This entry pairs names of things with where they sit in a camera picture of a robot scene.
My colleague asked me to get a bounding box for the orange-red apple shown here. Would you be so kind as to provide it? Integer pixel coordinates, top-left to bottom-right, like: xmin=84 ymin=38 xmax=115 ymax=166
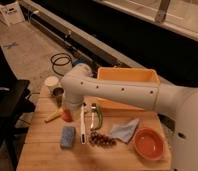
xmin=62 ymin=109 xmax=73 ymax=122

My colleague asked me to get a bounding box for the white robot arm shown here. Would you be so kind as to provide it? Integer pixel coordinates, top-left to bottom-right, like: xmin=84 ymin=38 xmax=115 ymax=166
xmin=62 ymin=63 xmax=198 ymax=171

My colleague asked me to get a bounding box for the red bowl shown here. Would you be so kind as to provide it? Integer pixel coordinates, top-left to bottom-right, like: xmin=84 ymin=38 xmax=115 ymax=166
xmin=133 ymin=128 xmax=164 ymax=161

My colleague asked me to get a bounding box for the yellow plastic bin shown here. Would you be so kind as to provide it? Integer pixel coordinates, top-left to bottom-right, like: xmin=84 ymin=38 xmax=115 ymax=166
xmin=97 ymin=67 xmax=160 ymax=111

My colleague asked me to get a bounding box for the green chili pepper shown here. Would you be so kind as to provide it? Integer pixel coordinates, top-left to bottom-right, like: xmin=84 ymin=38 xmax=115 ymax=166
xmin=94 ymin=106 xmax=103 ymax=130

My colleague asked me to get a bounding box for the metal cup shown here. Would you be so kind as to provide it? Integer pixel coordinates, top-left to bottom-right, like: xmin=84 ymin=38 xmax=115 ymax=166
xmin=53 ymin=87 xmax=64 ymax=102

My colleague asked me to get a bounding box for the white cup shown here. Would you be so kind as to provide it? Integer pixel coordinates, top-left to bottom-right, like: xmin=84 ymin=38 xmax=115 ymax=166
xmin=44 ymin=76 xmax=59 ymax=95

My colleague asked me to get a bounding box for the bunch of dark grapes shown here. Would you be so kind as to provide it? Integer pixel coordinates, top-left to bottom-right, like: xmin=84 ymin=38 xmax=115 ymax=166
xmin=89 ymin=131 xmax=116 ymax=147

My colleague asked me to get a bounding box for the grey-blue cloth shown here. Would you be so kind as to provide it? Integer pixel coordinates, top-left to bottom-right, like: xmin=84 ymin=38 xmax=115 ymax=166
xmin=109 ymin=118 xmax=140 ymax=143

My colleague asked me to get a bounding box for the white long brush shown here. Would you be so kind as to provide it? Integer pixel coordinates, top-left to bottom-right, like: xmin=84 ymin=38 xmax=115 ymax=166
xmin=80 ymin=103 xmax=86 ymax=144

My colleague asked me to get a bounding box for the blue sponge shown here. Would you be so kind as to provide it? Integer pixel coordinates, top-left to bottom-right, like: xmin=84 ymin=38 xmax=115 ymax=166
xmin=60 ymin=126 xmax=75 ymax=148

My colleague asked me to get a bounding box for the black chair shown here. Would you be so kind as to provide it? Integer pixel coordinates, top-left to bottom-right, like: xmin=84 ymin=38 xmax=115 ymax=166
xmin=0 ymin=80 xmax=35 ymax=170

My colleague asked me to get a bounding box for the white cardboard box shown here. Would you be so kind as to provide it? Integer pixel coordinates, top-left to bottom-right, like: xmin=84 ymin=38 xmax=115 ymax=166
xmin=0 ymin=1 xmax=25 ymax=26

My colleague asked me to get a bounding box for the black coiled cable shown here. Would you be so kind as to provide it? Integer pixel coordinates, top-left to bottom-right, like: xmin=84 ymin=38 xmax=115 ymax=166
xmin=50 ymin=52 xmax=73 ymax=77

